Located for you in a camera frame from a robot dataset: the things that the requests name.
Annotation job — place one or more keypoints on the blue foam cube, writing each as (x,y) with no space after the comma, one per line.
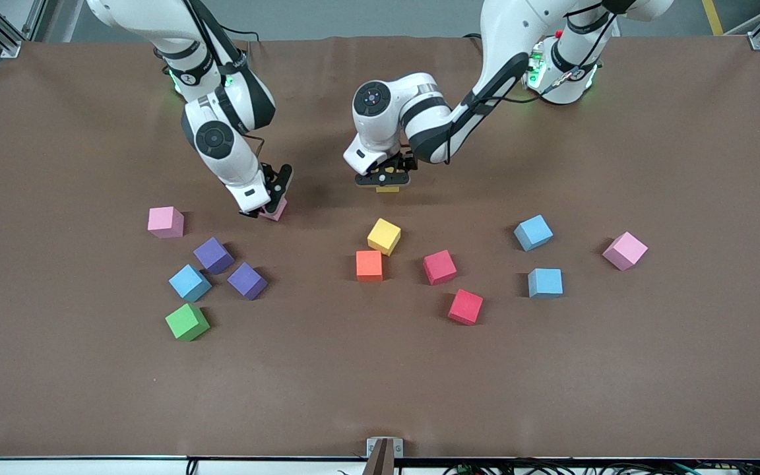
(189,282)
(545,282)
(532,231)

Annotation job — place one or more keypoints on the pink foam cube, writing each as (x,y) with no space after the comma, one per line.
(276,212)
(624,250)
(165,221)

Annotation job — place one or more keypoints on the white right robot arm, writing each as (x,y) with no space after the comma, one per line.
(218,142)

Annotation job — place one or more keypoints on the small metal bracket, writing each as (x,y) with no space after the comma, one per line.
(372,447)

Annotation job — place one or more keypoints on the purple foam cube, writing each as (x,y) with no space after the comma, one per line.
(212,254)
(247,280)

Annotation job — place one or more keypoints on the yellow foam cube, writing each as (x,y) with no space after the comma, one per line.
(387,190)
(384,235)

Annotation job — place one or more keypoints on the orange foam cube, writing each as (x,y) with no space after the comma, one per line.
(369,264)

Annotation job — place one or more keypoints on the green foam cube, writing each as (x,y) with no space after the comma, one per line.
(186,321)

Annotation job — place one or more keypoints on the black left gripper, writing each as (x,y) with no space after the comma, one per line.
(401,163)

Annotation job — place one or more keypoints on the brown table mat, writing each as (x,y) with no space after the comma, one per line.
(353,369)

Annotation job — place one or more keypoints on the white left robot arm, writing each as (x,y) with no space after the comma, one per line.
(433,112)

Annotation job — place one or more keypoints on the red foam cube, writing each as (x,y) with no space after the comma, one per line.
(465,306)
(439,266)

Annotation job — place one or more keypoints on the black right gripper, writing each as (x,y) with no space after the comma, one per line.
(279,187)

